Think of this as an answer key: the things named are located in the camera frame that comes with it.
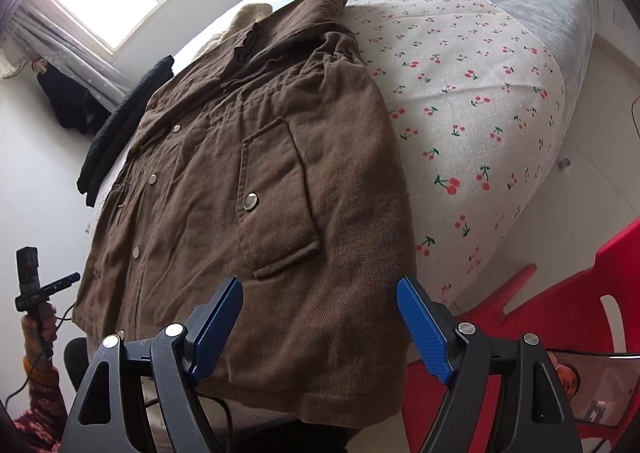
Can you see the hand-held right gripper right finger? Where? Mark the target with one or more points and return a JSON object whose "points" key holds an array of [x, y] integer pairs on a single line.
{"points": [[425, 333]]}

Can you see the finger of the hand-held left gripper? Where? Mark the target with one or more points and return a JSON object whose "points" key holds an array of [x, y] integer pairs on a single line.
{"points": [[65, 282]]}

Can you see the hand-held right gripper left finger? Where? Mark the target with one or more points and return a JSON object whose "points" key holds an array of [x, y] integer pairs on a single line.
{"points": [[215, 328]]}

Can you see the brown button jacket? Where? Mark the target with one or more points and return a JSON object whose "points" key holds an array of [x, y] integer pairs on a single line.
{"points": [[225, 183]]}

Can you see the person's left forearm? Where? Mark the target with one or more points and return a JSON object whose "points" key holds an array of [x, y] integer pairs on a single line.
{"points": [[42, 398]]}

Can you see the hanging black clothes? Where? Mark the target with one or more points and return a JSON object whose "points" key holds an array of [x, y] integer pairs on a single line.
{"points": [[70, 98]]}

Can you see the person's left hand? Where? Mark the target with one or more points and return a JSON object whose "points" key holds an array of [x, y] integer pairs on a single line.
{"points": [[42, 330]]}

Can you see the black folded jacket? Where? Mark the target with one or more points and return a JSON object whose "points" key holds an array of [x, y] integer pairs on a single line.
{"points": [[115, 133]]}

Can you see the glossy printed board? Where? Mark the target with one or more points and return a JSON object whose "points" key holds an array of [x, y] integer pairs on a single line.
{"points": [[610, 383]]}

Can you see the red plastic chair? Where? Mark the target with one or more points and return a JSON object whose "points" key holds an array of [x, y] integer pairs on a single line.
{"points": [[615, 273]]}

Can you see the patterned grey curtain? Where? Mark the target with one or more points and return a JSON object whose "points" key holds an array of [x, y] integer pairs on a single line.
{"points": [[65, 53]]}

